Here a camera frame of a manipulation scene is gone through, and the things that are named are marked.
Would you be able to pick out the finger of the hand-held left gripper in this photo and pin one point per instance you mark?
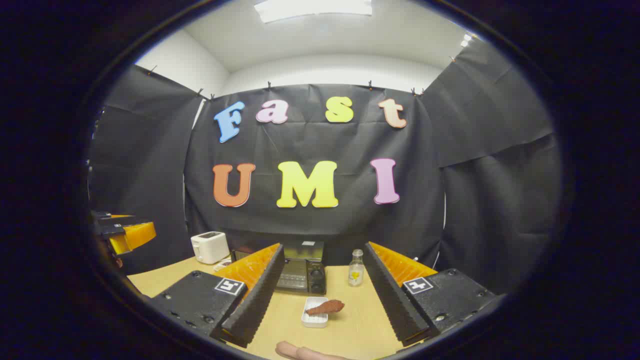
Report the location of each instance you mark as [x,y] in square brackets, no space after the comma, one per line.
[102,215]
[125,227]

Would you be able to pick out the clear bottle with yellow label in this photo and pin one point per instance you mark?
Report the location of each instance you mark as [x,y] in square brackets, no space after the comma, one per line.
[356,272]

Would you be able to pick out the white rectangular dish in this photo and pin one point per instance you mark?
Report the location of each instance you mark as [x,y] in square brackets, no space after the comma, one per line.
[315,320]

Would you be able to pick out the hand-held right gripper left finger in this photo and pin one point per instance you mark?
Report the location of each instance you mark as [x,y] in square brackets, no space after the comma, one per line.
[260,300]

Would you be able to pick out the brown chicken drumstick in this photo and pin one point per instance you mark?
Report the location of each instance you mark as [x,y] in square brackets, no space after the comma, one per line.
[327,306]

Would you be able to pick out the white toaster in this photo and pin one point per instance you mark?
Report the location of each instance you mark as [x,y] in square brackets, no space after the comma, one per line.
[210,247]

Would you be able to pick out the black backdrop cloth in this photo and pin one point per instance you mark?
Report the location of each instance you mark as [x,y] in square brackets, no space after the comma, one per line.
[310,145]

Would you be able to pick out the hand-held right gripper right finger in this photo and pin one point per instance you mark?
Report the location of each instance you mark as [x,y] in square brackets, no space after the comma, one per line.
[392,300]

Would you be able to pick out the black electric oven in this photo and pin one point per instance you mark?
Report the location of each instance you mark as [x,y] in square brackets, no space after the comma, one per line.
[305,277]

